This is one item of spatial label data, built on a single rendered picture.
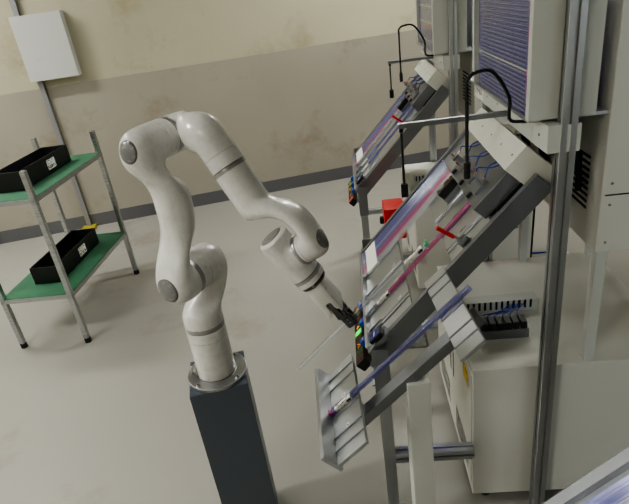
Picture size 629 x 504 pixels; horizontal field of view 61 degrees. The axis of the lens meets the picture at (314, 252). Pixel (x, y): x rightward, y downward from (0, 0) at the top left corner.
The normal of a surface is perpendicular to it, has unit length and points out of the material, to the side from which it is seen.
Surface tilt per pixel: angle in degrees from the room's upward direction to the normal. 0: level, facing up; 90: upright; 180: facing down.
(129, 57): 90
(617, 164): 90
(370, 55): 90
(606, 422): 90
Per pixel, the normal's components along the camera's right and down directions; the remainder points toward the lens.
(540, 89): -0.04, 0.45
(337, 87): 0.20, 0.41
